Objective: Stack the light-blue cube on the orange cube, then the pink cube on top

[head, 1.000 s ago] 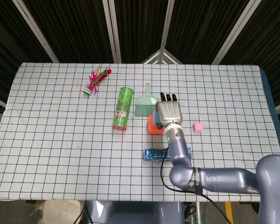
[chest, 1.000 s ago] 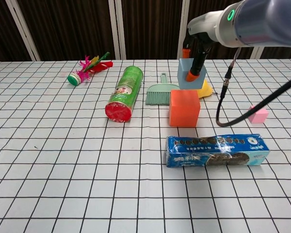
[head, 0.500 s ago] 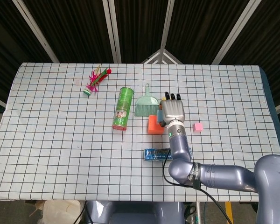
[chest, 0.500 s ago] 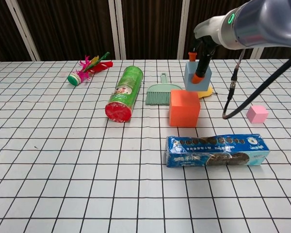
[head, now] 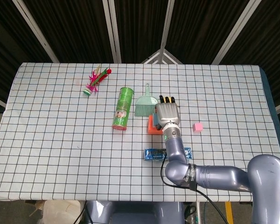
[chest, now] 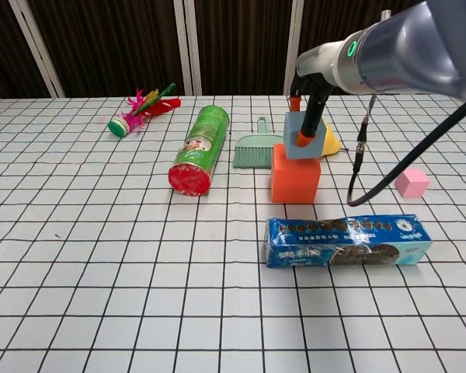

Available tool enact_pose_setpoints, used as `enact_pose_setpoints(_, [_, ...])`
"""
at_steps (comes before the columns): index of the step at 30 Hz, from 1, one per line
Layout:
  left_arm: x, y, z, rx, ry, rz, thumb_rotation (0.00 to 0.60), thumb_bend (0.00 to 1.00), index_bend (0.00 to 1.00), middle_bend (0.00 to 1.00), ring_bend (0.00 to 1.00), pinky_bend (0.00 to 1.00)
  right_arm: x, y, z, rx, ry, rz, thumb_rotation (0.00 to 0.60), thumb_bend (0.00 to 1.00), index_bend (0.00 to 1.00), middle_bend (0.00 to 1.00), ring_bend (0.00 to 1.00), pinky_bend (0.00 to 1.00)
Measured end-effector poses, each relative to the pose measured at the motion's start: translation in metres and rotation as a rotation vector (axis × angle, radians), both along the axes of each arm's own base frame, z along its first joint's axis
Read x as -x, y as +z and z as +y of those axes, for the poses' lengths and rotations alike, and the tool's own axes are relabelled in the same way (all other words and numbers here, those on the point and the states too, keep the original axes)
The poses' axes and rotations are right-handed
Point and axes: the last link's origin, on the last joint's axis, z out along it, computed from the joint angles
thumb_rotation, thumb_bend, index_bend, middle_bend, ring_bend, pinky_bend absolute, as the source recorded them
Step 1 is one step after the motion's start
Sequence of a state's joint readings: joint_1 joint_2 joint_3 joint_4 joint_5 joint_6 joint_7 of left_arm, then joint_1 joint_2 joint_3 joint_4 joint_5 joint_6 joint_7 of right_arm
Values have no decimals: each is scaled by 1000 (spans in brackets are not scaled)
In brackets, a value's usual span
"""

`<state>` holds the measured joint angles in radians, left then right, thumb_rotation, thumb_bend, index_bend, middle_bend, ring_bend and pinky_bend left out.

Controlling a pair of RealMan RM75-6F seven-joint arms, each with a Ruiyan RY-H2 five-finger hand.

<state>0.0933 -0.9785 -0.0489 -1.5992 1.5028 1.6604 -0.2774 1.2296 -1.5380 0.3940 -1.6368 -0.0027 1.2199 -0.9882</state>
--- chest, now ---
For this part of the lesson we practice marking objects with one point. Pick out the light blue foam cube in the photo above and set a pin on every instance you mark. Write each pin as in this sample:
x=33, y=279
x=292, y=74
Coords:
x=291, y=136

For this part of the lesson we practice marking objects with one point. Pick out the yellow plastic fruit toy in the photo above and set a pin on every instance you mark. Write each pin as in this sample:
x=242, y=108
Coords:
x=332, y=143

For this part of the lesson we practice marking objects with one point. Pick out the orange foam cube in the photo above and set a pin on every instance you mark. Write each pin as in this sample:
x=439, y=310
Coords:
x=295, y=182

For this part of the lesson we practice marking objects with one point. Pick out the green chips can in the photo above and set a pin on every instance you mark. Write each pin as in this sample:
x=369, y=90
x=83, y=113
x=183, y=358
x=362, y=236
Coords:
x=202, y=147

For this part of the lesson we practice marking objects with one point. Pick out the white black grid tablecloth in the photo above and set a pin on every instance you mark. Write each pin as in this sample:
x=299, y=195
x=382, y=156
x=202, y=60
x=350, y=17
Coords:
x=101, y=272

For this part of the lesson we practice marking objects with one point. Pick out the blue cookie box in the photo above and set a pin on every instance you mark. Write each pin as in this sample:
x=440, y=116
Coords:
x=334, y=241

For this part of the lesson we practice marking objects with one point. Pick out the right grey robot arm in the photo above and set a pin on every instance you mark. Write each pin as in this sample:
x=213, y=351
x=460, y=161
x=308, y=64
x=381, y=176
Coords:
x=411, y=46

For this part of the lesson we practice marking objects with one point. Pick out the colourful feather shuttlecock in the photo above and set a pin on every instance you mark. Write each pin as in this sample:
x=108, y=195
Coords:
x=118, y=126

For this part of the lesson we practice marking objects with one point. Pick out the green mini hand broom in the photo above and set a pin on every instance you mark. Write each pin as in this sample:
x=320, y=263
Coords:
x=252, y=153

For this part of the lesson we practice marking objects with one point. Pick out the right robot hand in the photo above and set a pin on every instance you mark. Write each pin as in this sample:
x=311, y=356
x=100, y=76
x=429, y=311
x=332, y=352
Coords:
x=320, y=62

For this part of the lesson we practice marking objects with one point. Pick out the small pink foam cube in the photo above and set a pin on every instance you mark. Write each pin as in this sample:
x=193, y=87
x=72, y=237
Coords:
x=411, y=184

